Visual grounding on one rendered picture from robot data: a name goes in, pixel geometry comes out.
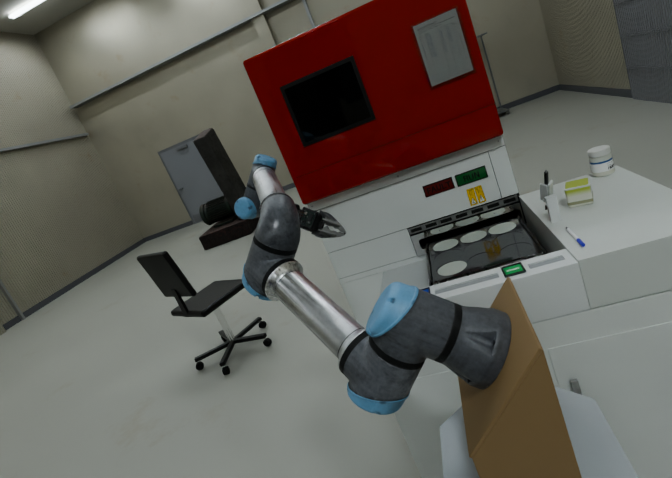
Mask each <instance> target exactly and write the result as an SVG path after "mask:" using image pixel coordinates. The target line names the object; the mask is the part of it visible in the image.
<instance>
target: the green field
mask: <svg viewBox="0 0 672 478"><path fill-rule="evenodd" d="M484 177H487V175H486V171H485V168H484V167H482V168H479V169H476V170H473V171H470V172H467V173H464V174H461V175H458V176H456V179H457V182H458V185H459V186H460V185H463V184H466V183H469V182H472V181H475V180H478V179H481V178H484Z"/></svg>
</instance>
